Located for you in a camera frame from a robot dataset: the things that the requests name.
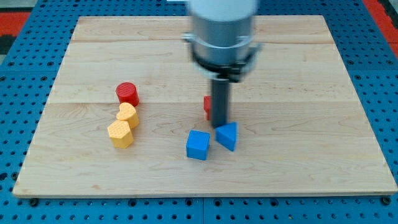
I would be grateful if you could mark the red cylinder block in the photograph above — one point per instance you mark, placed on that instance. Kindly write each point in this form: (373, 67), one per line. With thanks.
(127, 93)

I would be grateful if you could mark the yellow hexagon block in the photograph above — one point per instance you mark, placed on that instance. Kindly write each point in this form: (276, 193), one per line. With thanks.
(120, 134)

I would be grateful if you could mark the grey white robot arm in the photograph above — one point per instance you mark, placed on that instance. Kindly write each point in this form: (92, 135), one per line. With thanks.
(221, 45)

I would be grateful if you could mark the blue cube block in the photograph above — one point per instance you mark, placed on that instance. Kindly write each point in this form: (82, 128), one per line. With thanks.
(197, 145)

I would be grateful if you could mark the red star block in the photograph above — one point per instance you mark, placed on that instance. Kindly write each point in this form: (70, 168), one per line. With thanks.
(207, 107)

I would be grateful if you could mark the yellow heart block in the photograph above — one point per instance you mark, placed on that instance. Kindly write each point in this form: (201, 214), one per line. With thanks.
(127, 112)

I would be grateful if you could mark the light wooden board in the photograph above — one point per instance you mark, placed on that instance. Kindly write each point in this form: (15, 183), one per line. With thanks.
(302, 130)

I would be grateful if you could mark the blue triangle block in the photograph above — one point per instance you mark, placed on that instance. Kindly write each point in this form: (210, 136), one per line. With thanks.
(227, 135)

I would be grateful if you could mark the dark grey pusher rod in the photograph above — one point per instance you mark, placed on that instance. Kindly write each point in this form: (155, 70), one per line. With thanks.
(219, 102)

